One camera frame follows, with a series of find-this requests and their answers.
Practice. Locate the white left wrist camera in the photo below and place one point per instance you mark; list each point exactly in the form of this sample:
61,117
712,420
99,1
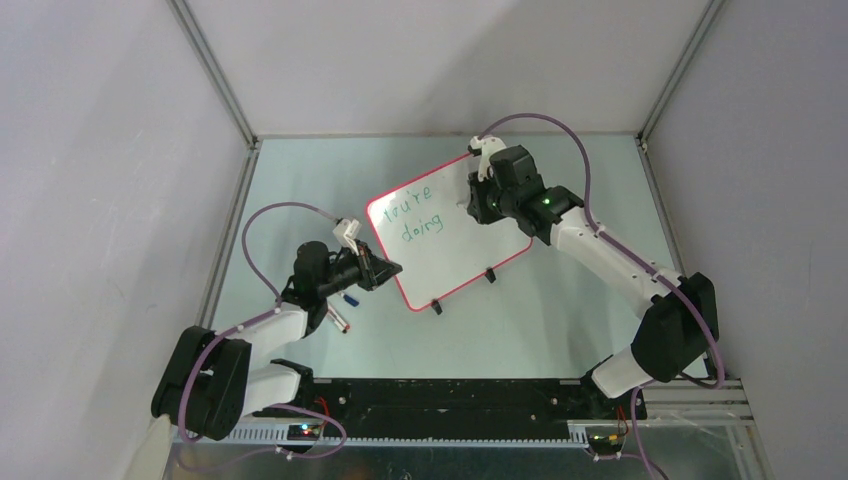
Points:
346,233

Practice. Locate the blue capped white marker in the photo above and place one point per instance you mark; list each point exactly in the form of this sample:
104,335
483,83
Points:
349,299

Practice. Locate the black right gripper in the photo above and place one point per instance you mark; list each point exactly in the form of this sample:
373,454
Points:
476,207

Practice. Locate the electronics board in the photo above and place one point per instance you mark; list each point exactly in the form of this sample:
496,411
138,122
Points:
612,441
304,433

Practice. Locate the black whiteboard stand foot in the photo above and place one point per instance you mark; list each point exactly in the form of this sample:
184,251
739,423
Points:
489,275
436,307

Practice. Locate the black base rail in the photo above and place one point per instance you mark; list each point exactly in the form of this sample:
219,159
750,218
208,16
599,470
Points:
451,409

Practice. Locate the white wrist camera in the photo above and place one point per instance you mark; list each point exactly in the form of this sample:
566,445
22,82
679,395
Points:
346,233
484,147

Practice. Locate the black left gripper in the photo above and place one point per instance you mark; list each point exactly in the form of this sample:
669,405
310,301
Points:
374,271

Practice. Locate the left electronics board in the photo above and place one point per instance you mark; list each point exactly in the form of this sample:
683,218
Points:
304,433

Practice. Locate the right electronics board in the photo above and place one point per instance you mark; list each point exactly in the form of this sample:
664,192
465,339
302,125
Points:
612,441

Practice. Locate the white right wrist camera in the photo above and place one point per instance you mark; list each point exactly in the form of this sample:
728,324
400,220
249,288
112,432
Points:
484,147

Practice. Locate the red capped white marker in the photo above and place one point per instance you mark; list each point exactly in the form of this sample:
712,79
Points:
338,319

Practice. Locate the red framed whiteboard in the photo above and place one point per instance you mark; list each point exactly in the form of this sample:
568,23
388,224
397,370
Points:
440,247

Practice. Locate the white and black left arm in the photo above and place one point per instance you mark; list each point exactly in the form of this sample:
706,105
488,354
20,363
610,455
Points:
213,379

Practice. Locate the black capped white marker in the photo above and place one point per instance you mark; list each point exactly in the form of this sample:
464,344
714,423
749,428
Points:
335,323

